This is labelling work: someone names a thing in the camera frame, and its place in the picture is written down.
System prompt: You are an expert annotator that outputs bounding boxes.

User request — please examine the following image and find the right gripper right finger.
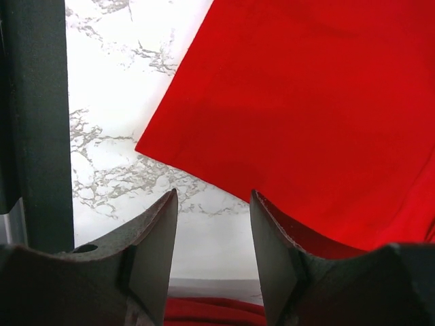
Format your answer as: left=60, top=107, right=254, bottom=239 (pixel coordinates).
left=249, top=191, right=434, bottom=325

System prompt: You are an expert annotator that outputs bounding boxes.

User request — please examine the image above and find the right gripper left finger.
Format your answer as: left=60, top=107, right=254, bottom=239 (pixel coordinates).
left=1, top=190, right=178, bottom=325

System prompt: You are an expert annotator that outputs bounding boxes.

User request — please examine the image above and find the bright red t shirt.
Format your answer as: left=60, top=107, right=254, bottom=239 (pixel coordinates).
left=136, top=1, right=434, bottom=250

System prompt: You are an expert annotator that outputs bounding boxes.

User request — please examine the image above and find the folded dark red t shirt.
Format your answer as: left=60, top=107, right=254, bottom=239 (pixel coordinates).
left=164, top=297, right=266, bottom=326

